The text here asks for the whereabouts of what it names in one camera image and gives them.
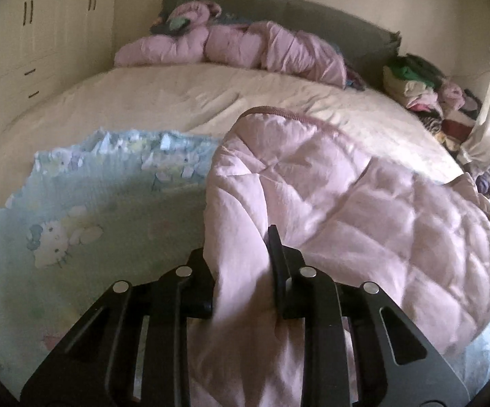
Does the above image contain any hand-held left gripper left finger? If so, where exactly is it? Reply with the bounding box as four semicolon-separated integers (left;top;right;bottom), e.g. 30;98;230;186
20;248;216;407

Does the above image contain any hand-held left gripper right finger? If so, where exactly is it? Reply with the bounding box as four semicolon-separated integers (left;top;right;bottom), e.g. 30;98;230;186
268;225;470;407

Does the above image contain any pink quilted blanket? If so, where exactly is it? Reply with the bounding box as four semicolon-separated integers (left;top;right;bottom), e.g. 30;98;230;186
188;106;490;407

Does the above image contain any pile of folded clothes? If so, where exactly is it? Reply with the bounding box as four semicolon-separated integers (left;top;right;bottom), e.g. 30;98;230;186
383;53;485;155

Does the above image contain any light blue printed blanket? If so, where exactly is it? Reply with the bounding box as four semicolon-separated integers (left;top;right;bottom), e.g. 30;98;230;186
0;129;490;376

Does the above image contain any bed with cream sheet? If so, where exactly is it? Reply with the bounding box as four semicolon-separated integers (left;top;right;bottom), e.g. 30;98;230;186
0;61;478;264

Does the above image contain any bundled pink comforter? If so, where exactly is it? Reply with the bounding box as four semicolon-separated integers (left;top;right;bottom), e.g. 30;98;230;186
113;2;348;90

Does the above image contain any dark green patterned cloth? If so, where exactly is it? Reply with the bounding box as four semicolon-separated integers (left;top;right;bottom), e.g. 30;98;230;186
151;16;191;35

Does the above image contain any grey padded headboard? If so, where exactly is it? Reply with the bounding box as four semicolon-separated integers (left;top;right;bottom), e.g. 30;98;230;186
160;0;402;90

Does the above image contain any cream wardrobe with drawers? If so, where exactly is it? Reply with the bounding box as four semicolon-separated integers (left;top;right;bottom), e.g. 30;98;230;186
0;0;120;109

